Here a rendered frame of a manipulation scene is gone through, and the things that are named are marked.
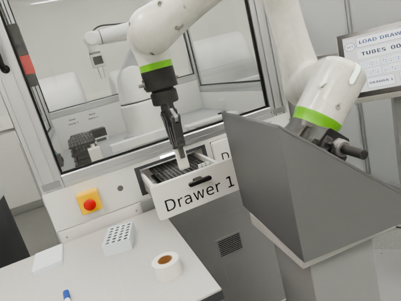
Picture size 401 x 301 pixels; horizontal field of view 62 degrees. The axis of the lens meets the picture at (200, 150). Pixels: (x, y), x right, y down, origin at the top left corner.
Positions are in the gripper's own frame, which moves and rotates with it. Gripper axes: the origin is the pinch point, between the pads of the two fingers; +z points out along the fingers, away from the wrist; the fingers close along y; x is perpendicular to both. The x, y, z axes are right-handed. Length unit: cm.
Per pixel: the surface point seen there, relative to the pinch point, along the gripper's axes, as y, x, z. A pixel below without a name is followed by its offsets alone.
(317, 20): -140, 177, -33
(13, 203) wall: -363, -133, 84
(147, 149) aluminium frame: -29.2, -4.6, 0.7
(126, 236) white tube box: -5.4, -22.0, 19.4
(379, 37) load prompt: -12, 95, -16
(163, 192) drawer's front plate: -1.5, -8.0, 8.8
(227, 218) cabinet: -29, 20, 40
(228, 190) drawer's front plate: -1.4, 12.5, 16.0
